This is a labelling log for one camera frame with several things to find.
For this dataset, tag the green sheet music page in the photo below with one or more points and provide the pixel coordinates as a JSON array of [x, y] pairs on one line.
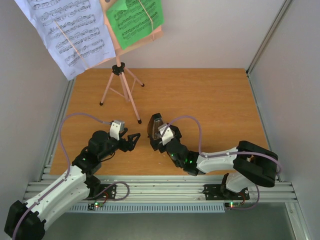
[[133, 20]]

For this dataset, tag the left controller board with LEDs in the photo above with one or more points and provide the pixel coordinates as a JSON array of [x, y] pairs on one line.
[[93, 206]]

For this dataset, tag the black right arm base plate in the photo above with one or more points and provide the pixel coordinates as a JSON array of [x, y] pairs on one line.
[[214, 192]]

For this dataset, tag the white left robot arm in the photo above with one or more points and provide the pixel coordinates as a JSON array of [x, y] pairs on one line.
[[31, 219]]

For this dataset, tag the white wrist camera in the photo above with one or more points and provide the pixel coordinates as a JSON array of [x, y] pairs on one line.
[[166, 134], [116, 127]]

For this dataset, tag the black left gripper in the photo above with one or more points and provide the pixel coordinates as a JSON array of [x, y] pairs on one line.
[[130, 146]]

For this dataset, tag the white sheet music page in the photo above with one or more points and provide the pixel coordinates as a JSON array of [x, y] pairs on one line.
[[73, 32]]

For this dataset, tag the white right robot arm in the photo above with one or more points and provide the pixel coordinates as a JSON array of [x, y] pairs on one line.
[[251, 163]]

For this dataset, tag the aluminium mounting rail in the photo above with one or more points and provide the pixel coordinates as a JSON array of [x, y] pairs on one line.
[[188, 189]]

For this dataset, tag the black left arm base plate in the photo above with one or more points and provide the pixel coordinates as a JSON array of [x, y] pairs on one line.
[[107, 190]]

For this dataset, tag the grey slotted cable duct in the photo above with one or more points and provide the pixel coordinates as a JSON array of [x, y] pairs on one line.
[[150, 208]]

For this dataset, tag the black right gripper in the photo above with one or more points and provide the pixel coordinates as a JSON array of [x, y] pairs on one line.
[[157, 142]]

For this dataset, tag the black metronome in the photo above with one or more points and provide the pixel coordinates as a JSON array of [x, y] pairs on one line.
[[155, 130]]

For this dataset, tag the controller board with leds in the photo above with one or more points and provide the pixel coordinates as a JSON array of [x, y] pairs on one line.
[[232, 204], [93, 206]]

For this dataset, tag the right controller board with LEDs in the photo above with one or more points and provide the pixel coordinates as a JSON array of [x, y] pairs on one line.
[[232, 204]]

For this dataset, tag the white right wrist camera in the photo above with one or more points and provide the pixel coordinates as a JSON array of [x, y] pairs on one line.
[[166, 134]]

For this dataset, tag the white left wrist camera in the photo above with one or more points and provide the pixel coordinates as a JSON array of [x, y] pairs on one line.
[[116, 127]]

